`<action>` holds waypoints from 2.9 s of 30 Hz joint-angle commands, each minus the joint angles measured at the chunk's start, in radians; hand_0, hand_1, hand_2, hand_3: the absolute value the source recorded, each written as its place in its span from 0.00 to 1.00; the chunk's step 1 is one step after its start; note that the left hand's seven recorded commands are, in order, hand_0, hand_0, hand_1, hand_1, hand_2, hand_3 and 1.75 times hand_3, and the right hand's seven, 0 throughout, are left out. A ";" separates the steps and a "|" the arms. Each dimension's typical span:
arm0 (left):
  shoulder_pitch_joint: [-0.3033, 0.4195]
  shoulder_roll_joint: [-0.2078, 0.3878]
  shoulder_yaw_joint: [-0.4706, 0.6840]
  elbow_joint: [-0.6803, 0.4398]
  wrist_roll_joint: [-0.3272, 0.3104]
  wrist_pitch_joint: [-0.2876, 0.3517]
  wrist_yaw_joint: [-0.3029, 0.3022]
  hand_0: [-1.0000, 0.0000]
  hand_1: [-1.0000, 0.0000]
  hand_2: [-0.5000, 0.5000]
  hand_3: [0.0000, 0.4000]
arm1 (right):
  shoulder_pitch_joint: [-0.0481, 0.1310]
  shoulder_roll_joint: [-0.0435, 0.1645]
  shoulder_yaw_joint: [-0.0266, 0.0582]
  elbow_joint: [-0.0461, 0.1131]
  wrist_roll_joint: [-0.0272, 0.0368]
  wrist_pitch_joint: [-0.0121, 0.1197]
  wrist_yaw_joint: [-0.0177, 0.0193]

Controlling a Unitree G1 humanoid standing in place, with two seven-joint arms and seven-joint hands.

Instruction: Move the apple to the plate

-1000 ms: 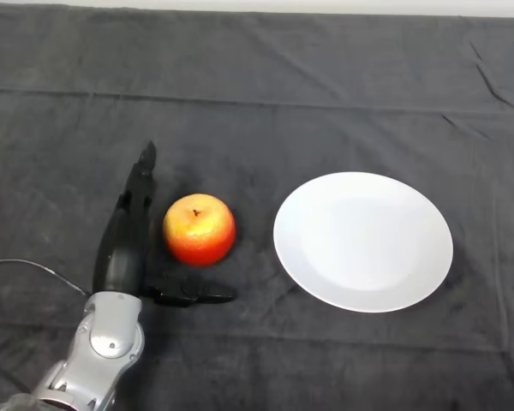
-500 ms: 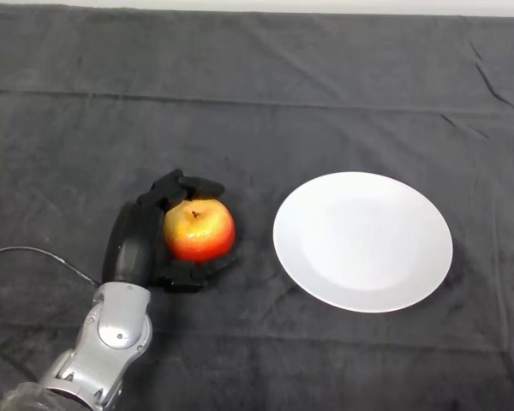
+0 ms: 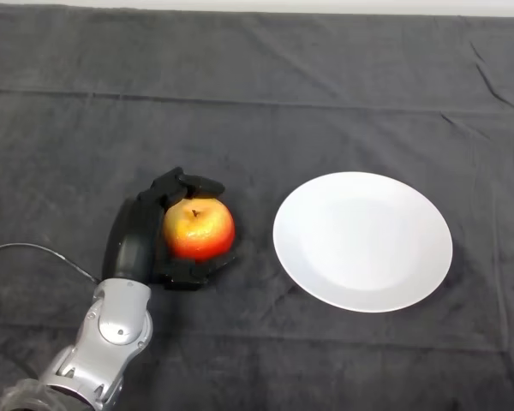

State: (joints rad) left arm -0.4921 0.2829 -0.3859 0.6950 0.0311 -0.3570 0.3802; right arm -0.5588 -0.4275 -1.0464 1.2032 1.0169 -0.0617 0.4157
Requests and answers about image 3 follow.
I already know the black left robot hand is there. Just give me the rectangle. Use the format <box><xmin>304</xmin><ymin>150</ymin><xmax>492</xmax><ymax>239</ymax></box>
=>
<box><xmin>102</xmin><ymin>166</ymin><xmax>240</xmax><ymax>293</ymax></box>

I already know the red yellow apple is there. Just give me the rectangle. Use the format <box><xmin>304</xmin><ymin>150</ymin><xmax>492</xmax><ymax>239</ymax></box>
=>
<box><xmin>161</xmin><ymin>198</ymin><xmax>236</xmax><ymax>263</ymax></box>

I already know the white round plate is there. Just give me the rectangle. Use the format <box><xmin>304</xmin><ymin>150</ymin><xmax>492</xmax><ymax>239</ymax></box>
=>
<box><xmin>272</xmin><ymin>171</ymin><xmax>454</xmax><ymax>313</ymax></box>

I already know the black table cloth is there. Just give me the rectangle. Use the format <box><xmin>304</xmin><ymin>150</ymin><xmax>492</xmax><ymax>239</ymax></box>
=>
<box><xmin>0</xmin><ymin>3</ymin><xmax>514</xmax><ymax>411</ymax></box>

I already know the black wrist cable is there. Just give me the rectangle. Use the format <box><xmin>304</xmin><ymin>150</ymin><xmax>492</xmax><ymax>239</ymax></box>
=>
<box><xmin>0</xmin><ymin>242</ymin><xmax>103</xmax><ymax>285</ymax></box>

